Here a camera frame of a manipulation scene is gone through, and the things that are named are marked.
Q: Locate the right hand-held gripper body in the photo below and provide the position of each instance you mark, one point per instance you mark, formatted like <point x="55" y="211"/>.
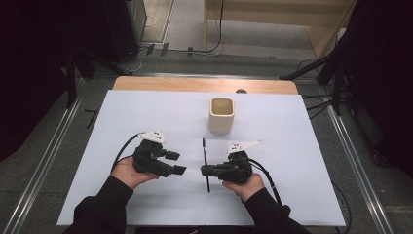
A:
<point x="235" y="170"/>

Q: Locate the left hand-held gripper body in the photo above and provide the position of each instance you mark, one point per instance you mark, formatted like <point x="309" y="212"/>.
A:
<point x="149" y="159"/>

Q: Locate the black pen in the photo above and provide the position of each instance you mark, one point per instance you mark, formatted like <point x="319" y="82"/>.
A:
<point x="205" y="152"/>

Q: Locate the person's right hand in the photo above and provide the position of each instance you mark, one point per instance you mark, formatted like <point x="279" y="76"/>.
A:
<point x="248" y="191"/>

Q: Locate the person's left hand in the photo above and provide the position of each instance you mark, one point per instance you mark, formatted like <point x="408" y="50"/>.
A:
<point x="130" y="175"/>

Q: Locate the white table mat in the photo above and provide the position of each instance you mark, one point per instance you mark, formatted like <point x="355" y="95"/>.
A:
<point x="162" y="110"/>

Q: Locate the cream square cup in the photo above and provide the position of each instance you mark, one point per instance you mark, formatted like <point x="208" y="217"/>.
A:
<point x="221" y="122"/>

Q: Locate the black angled tool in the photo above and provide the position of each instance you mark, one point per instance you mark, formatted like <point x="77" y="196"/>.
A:
<point x="92" y="118"/>

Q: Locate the wooden table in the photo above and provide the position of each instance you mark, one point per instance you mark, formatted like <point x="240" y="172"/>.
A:
<point x="195" y="84"/>

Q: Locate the black metal stand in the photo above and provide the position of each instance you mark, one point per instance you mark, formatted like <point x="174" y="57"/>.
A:
<point x="305" y="69"/>
<point x="69" y="81"/>

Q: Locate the black cabinet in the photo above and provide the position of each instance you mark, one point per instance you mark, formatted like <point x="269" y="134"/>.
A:
<point x="123" y="29"/>

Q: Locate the black curtain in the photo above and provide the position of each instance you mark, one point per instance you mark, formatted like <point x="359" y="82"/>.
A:
<point x="383" y="65"/>
<point x="26" y="65"/>

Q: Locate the light wooden furniture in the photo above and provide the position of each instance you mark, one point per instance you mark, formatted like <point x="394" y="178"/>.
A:
<point x="259" y="13"/>

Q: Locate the small black floor bracket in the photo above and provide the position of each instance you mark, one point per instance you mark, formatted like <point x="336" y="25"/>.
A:
<point x="190" y="51"/>
<point x="150" y="48"/>
<point x="164" y="48"/>

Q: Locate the metal floor rail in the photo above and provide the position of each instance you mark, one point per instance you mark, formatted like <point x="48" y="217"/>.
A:
<point x="42" y="169"/>
<point x="360" y="172"/>

